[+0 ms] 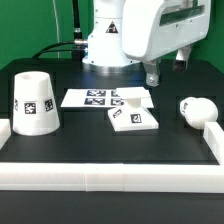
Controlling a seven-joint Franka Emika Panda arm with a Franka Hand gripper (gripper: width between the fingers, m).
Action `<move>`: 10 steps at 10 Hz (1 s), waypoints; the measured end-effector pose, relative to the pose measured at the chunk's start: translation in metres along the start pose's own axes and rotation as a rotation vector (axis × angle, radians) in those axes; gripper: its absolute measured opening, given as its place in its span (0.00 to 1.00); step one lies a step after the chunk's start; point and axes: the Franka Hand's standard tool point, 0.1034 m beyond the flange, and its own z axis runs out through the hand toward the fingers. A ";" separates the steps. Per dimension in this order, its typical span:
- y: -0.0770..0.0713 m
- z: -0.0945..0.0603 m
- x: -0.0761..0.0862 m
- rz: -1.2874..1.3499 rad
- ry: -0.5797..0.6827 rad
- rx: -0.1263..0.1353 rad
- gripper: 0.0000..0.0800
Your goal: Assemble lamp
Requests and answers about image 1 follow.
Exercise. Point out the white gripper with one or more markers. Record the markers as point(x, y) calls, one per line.
point(153, 28)

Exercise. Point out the white lamp bulb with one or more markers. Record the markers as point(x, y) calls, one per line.
point(198, 111)

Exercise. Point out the white lamp base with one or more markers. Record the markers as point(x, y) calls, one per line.
point(134, 113)

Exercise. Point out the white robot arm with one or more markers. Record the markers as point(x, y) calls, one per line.
point(105, 54)

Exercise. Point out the white lamp shade cone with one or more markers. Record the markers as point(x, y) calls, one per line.
point(34, 111)

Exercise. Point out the white marker sheet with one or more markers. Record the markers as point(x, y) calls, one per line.
point(105, 98)

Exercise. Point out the white right wall block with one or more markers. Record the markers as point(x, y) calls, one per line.
point(214, 137)

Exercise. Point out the white wall block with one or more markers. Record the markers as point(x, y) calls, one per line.
point(5, 131)
point(214, 137)

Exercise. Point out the white left wall block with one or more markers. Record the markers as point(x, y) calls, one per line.
point(5, 131)

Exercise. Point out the white front wall rail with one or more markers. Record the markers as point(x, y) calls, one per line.
point(112, 177)

